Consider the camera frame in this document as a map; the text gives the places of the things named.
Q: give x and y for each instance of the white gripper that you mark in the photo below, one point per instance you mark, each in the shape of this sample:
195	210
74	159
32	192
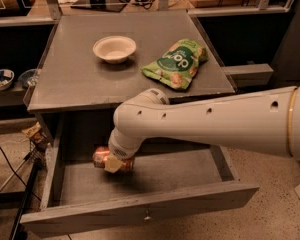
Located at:
119	151

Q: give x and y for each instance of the red coke can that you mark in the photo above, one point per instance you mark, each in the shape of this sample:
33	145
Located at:
100	155

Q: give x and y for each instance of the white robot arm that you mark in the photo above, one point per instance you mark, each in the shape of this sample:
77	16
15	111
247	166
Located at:
266	122

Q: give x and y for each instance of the grey open top drawer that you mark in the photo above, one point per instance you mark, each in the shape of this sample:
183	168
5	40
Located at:
170	179

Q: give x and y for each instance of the metal drawer knob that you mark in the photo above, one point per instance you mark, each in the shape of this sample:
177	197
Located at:
147	216

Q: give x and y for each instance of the brown snack bag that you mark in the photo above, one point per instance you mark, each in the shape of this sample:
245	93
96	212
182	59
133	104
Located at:
37	136

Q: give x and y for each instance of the grey cabinet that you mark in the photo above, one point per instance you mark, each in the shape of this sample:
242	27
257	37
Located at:
73	78

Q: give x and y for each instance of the white paper bowl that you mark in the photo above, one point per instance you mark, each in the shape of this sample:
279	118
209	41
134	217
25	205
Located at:
114	49

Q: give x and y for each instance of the green chip bag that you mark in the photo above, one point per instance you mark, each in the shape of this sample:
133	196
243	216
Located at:
178	66

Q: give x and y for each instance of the dark grey bowl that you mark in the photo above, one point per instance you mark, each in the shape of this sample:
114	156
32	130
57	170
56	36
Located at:
29	78

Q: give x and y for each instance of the blue white bowl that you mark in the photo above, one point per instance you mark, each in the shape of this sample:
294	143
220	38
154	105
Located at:
6	79

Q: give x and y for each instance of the black monitor base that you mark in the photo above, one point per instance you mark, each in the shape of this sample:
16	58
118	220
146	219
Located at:
99	5

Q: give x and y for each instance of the grey side shelf beam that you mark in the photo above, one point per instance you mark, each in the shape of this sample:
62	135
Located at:
249	75

